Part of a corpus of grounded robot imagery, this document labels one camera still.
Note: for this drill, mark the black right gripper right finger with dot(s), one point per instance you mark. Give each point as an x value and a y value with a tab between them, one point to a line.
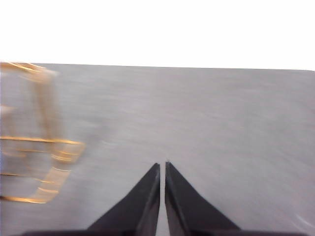
187	209

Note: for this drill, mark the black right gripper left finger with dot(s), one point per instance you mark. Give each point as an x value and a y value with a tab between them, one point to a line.
137	209

